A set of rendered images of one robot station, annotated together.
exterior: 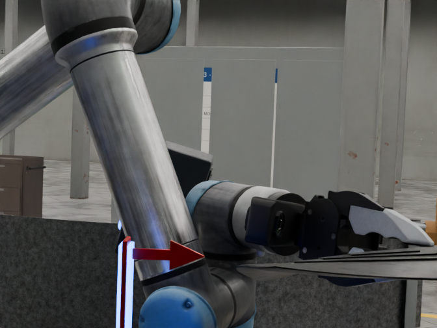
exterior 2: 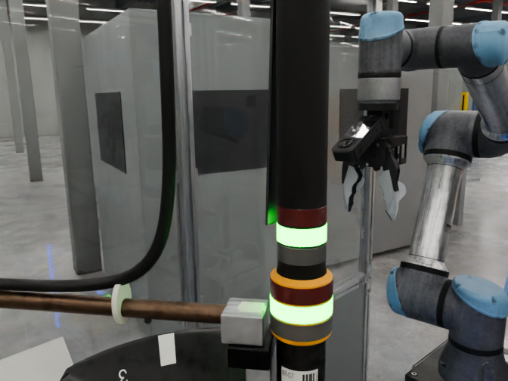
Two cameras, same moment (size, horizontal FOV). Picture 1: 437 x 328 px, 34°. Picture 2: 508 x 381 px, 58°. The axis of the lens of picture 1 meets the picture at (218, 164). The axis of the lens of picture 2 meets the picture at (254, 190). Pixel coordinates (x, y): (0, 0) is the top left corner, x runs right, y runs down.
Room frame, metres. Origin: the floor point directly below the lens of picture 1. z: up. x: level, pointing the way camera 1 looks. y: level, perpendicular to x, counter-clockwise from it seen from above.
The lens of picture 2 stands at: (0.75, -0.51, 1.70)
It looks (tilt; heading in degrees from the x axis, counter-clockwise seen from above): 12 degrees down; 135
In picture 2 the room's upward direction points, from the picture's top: 1 degrees counter-clockwise
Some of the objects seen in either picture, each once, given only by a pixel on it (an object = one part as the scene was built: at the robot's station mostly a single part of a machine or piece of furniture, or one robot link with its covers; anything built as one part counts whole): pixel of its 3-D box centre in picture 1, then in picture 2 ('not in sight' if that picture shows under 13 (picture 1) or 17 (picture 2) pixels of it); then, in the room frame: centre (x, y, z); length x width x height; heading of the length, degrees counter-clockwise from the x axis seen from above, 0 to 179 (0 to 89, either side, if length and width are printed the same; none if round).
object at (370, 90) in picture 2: not in sight; (376, 91); (0.31, 0.25, 1.70); 0.08 x 0.08 x 0.05
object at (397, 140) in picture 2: not in sight; (379, 135); (0.31, 0.26, 1.62); 0.09 x 0.08 x 0.12; 90
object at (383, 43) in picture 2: not in sight; (381, 46); (0.31, 0.25, 1.78); 0.09 x 0.08 x 0.11; 94
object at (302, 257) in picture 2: not in sight; (301, 249); (0.56, -0.28, 1.60); 0.03 x 0.03 x 0.01
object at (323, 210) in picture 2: not in sight; (302, 212); (0.56, -0.28, 1.62); 0.03 x 0.03 x 0.01
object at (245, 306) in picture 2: not in sight; (252, 316); (0.53, -0.30, 1.54); 0.02 x 0.02 x 0.02; 35
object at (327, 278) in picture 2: not in sight; (301, 301); (0.56, -0.28, 1.56); 0.04 x 0.04 x 0.05
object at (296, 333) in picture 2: not in sight; (301, 318); (0.56, -0.28, 1.54); 0.04 x 0.04 x 0.01
